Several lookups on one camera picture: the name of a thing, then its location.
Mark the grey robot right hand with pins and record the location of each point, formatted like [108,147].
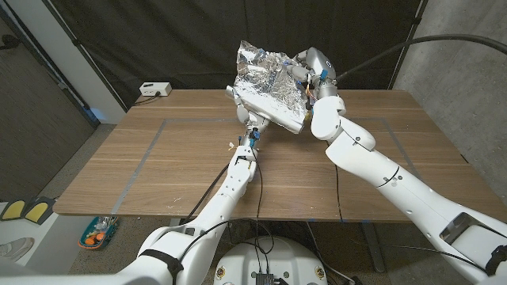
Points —
[321,67]

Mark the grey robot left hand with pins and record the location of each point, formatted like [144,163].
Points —
[241,112]

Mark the aluminum foil roll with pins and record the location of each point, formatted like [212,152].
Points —
[269,87]

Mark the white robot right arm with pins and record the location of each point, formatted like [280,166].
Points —
[396,178]

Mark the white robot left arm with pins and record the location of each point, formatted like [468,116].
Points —
[222,206]

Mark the white power outlet box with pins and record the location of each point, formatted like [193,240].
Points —
[155,89]

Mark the black backdrop stand pole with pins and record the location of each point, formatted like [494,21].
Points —
[75,41]
[416,20]

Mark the black backdrop curtain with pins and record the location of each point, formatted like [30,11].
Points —
[158,39]

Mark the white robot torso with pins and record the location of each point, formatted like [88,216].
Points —
[293,261]

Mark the small black electronics box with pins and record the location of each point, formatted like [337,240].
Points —
[264,279]

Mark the teal tray with small items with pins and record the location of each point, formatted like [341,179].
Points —
[99,235]

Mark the white table leg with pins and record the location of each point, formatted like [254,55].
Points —
[374,249]

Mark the white floor board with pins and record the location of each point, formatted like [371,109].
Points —
[59,245]

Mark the yellow black foot pedal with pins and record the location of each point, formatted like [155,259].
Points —
[13,210]
[37,211]

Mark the white sneaker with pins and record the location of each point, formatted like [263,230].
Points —
[14,250]

